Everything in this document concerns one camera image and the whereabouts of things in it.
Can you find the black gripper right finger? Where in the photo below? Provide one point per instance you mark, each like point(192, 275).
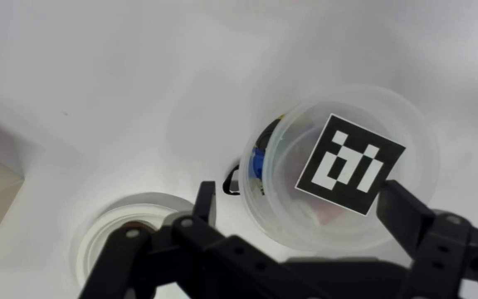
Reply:
point(454, 254)

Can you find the black binder clip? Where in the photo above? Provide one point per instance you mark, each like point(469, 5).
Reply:
point(232, 179)

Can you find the white lid with marker tag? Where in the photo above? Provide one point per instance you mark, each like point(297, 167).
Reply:
point(348, 159)

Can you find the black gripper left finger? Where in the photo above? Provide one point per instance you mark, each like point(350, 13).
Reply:
point(194, 259)

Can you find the white round plate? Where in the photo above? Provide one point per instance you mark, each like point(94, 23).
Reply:
point(99, 226)

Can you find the clear round container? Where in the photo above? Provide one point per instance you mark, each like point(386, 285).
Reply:
point(252, 182)

